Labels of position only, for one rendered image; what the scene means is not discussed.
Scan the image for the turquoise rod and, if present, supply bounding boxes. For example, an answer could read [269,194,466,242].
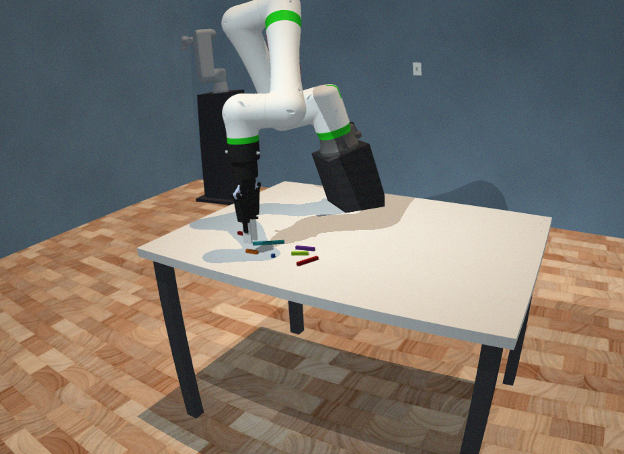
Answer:
[253,239,284,245]

